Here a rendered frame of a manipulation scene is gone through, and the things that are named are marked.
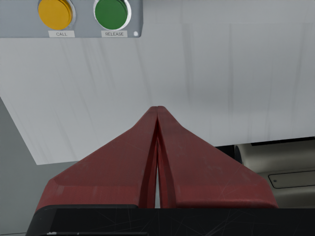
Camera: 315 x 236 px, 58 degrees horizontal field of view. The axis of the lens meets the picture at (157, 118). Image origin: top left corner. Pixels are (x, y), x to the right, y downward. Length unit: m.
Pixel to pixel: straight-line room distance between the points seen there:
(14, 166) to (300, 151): 1.74
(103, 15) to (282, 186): 0.57
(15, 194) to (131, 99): 1.84
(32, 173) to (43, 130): 1.46
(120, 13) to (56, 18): 0.08
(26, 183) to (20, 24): 1.82
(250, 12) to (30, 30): 0.33
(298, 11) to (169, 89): 0.25
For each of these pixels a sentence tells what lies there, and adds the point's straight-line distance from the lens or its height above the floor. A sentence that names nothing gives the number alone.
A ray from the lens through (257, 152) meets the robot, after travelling 0.78.
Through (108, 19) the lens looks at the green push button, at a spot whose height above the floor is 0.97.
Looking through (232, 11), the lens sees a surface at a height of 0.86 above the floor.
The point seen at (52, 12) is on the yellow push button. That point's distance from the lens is 0.39.
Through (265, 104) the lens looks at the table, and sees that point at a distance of 0.59.
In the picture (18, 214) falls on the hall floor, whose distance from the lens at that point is 2.49.
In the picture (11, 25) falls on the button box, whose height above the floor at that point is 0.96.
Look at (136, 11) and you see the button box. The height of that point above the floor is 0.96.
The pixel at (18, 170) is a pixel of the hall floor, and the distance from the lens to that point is 2.12.
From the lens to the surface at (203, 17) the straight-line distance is 0.49.
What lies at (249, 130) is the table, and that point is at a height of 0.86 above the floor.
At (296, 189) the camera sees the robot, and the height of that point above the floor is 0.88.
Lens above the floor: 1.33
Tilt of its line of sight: 55 degrees down
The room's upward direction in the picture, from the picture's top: 178 degrees counter-clockwise
